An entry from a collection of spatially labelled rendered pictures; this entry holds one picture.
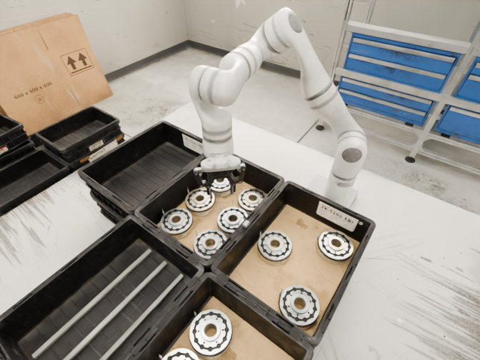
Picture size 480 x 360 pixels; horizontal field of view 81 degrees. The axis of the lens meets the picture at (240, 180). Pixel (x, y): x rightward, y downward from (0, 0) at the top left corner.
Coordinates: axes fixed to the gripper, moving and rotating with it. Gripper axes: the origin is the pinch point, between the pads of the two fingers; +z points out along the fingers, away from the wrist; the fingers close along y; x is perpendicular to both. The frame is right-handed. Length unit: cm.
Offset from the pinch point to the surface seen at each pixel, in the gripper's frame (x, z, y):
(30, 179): -84, 63, 111
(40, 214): -26, 31, 71
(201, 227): -0.7, 17.6, 7.1
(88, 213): -23, 31, 52
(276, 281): 20.8, 17.6, -12.5
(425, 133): -104, 72, -168
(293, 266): 17.1, 17.6, -18.7
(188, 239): 3.3, 17.6, 11.3
